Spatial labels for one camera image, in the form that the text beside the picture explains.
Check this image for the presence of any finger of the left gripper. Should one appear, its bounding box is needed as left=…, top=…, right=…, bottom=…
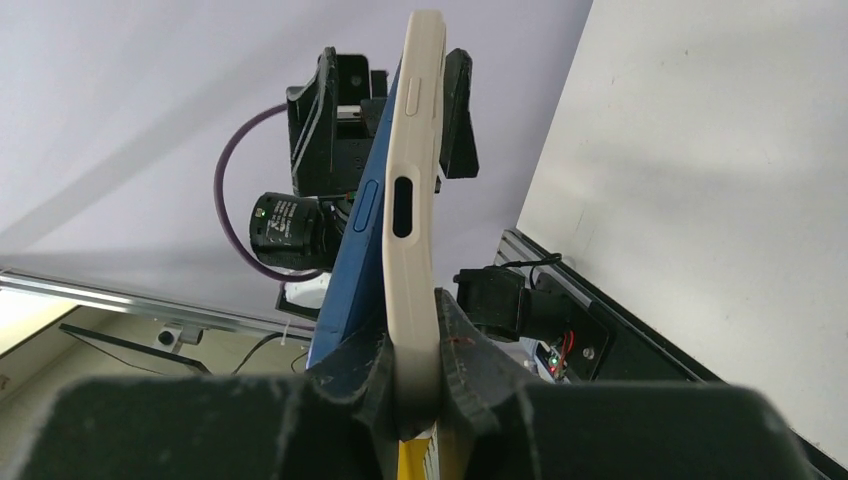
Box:
left=286, top=47, right=339, bottom=196
left=439, top=48, right=479, bottom=179

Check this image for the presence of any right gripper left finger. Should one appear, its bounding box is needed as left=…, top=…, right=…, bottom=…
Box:
left=1, top=328, right=398, bottom=479

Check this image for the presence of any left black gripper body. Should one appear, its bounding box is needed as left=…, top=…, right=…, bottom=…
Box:
left=301, top=52, right=388, bottom=197

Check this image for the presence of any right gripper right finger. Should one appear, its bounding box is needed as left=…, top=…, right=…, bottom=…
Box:
left=435, top=290, right=815, bottom=479

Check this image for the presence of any blue smartphone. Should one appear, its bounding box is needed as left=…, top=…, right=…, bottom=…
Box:
left=306, top=68, right=400, bottom=369

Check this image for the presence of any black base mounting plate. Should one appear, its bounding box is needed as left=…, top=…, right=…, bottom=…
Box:
left=453, top=229, right=719, bottom=383

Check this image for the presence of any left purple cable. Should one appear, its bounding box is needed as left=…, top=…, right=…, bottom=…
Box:
left=213, top=102, right=326, bottom=285

